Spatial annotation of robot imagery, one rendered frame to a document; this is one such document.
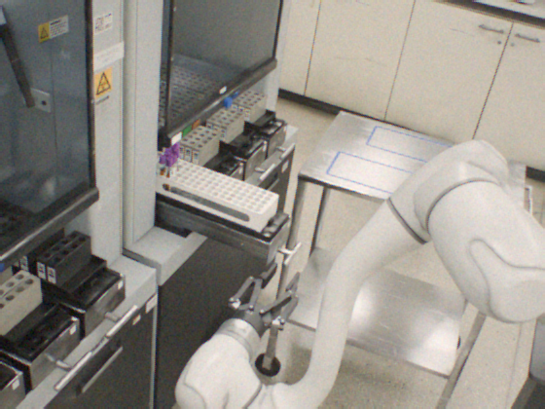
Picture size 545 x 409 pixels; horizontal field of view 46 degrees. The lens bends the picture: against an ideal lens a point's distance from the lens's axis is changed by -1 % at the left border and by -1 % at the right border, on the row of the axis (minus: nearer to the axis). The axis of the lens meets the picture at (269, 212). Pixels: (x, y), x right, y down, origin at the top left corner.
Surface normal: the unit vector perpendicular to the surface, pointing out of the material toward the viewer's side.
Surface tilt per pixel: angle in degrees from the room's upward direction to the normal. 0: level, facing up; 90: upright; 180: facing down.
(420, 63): 90
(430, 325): 0
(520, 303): 87
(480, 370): 0
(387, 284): 0
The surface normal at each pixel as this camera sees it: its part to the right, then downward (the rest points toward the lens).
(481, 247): -0.65, -0.35
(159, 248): 0.13, -0.81
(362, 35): -0.41, 0.48
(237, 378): 0.65, -0.39
